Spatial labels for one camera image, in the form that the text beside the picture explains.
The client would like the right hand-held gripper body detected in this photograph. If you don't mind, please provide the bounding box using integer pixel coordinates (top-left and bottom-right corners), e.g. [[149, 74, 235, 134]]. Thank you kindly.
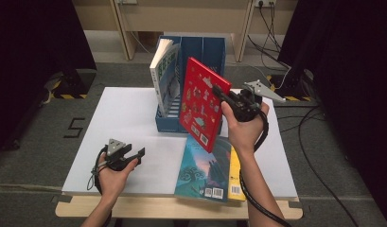
[[227, 79, 287, 123]]

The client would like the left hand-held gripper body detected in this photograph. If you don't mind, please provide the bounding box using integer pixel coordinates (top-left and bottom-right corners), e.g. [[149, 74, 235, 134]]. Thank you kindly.
[[104, 138, 130, 172]]

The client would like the red hardcover book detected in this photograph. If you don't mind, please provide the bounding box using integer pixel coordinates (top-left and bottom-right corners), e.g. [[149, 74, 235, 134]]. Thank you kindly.
[[179, 56, 233, 154]]

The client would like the blue plastic book rack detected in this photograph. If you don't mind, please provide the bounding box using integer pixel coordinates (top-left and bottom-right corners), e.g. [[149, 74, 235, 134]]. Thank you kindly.
[[154, 34, 227, 134]]

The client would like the white picture-cover book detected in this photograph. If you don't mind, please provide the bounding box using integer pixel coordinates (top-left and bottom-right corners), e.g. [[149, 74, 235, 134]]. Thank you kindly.
[[149, 38, 181, 118]]

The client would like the thick blue novel book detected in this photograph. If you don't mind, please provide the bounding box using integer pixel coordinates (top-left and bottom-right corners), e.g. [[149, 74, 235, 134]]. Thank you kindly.
[[174, 134, 234, 203]]

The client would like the yellow book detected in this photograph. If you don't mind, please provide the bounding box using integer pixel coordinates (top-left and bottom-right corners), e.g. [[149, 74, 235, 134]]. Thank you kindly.
[[227, 145, 247, 202]]

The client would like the person's right hand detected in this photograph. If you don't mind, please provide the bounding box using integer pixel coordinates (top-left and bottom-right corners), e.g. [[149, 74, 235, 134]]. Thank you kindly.
[[220, 101, 271, 154]]

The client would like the person's left hand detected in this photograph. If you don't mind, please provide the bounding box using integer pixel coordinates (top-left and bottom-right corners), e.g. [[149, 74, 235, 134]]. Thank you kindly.
[[97, 153, 140, 200]]

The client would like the black stand base striped tape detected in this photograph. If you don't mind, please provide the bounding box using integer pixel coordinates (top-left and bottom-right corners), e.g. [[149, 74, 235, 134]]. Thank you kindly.
[[52, 68, 97, 99], [266, 69, 316, 102]]

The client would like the beige wooden desk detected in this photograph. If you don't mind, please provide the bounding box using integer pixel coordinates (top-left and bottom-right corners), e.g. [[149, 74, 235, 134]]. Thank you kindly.
[[71, 0, 299, 62]]

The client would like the black curtain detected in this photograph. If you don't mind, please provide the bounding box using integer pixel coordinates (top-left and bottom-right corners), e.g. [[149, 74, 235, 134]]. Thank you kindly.
[[0, 0, 97, 157], [277, 0, 387, 223]]

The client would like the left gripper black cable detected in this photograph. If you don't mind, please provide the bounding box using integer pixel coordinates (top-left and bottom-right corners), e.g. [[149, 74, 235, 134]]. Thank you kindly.
[[86, 145, 113, 227]]

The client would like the thin white cable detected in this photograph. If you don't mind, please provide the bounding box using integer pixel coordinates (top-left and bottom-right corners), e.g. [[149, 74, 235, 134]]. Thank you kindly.
[[130, 30, 155, 55]]

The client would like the long black floor cable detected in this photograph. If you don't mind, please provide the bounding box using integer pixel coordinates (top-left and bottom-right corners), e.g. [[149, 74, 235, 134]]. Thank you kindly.
[[298, 105, 361, 227]]

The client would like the black power cable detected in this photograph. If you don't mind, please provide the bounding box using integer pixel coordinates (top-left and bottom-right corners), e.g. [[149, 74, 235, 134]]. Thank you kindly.
[[257, 0, 291, 69], [247, 0, 291, 70]]

